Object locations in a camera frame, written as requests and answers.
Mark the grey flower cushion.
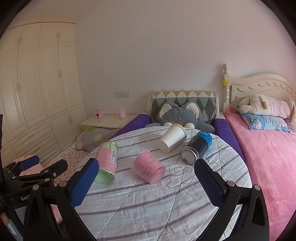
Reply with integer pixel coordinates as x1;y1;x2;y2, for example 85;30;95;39
75;128;118;152

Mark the patchwork quilted headboard cover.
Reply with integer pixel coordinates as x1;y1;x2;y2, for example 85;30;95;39
147;90;220;124

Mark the white paper cup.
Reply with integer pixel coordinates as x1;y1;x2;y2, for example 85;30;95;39
158;123;187;153

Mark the purple bed bumper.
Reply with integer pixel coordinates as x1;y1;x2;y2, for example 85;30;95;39
110;114;244;160

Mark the cream bedside table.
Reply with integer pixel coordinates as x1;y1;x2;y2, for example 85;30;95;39
80;114;137;131

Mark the pink fleece blanket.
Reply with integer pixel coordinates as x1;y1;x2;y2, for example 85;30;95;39
224;109;295;240

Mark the blue cartoon pillow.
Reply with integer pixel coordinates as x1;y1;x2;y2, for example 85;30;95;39
240;113;290;132

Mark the striped quilted round cloth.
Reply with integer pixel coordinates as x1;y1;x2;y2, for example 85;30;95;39
74;126;253;241

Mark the heart pattern bed sheet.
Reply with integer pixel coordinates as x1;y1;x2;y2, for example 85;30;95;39
42;132;90;186

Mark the grey cat plush toy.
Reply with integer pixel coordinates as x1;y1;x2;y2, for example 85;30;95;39
155;101;215;134

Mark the pink rabbit figurine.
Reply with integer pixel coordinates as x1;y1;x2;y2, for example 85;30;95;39
95;109;103;119

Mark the yellow star sticker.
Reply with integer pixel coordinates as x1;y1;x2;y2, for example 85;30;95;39
222;79;230;86

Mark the white wall socket panel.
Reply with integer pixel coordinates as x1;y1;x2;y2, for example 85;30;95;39
114;91;130;98

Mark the blue and black can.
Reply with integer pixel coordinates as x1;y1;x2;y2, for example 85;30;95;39
181;131;212;165

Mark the cream wardrobe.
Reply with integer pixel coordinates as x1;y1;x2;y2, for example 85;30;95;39
1;22;87;165

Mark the pink cat figurine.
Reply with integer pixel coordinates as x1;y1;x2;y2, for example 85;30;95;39
117;108;127;120

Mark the white and pink plush toy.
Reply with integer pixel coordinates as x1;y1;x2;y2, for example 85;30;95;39
239;94;295;121

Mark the pink plastic cup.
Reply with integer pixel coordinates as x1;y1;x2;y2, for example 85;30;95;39
132;151;166;184

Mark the cream wooden headboard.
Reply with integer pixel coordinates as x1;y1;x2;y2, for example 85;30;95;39
221;64;295;113

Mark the green can with pink label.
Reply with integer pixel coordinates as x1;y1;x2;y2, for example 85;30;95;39
95;141;118;184

